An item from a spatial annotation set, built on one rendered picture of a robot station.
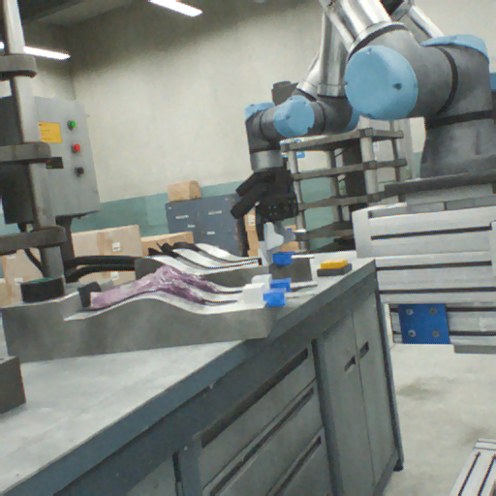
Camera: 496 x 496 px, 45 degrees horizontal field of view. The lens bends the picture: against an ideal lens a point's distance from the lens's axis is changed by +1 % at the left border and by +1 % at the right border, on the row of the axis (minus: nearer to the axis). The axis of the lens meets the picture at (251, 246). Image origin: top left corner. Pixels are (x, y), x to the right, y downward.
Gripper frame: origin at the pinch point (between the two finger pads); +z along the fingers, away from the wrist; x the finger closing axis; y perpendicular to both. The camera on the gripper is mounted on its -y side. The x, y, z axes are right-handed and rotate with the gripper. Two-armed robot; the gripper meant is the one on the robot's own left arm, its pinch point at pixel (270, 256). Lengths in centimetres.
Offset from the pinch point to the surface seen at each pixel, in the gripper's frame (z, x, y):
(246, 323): 7.4, -35.7, 10.2
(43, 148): -36, 4, -70
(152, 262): -1.8, -6.8, -29.5
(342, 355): 34.2, 32.1, 3.2
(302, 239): 34, 397, -151
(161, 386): 10, -59, 8
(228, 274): 2.7, -6.8, -8.5
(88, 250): 13, 268, -299
